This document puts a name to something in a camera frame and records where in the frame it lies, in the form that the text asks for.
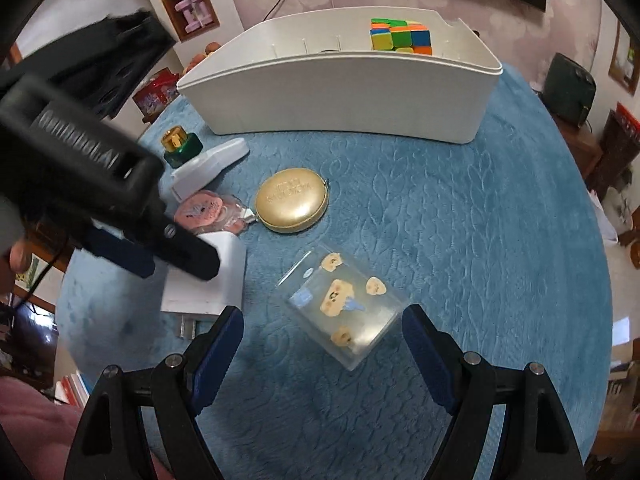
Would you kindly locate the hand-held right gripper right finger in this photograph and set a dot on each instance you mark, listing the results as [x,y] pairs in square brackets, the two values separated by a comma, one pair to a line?
[430,355]

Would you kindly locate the red tissue box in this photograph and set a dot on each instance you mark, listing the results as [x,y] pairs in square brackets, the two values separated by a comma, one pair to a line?
[155,92]

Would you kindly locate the gold round compact case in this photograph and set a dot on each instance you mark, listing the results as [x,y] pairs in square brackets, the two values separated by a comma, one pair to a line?
[292,200]

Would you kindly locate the green jar gold lid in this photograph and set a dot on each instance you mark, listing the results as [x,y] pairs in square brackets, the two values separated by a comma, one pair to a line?
[181,150]

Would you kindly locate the white plastic bag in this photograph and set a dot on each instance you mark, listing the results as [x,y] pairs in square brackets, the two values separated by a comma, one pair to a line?
[605,220]

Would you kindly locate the pink dumbbell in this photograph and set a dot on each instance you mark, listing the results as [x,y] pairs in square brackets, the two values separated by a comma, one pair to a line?
[200,9]
[186,16]

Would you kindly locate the stack of books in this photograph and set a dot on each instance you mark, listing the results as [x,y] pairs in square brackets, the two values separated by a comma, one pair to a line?
[72,387]

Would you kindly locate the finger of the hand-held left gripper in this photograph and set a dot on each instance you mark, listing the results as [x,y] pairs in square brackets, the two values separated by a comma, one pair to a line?
[125,255]
[192,255]

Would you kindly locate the blue fluffy blanket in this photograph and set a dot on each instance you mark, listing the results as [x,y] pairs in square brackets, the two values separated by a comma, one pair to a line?
[475,235]

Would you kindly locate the white plastic storage box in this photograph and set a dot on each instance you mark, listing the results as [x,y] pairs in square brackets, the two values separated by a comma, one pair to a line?
[350,95]

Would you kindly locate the pink correction tape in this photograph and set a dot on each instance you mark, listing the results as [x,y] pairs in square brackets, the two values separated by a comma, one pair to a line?
[205,212]

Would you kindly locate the pink fleece garment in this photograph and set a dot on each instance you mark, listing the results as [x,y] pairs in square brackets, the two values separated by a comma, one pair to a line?
[35,435]

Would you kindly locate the white charger plug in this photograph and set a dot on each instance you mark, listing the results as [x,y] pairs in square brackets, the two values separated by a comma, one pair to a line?
[210,290]

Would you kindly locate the person's left hand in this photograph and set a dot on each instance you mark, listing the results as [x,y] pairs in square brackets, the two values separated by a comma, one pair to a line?
[22,257]

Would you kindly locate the clear plastic box bear stickers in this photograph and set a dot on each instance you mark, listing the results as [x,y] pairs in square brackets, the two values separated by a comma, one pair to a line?
[340,305]

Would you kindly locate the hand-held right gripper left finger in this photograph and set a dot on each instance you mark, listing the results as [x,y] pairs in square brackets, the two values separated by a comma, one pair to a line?
[215,355]

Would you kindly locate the colourful puzzle cube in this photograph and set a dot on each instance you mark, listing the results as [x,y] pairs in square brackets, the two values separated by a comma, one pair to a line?
[400,37]

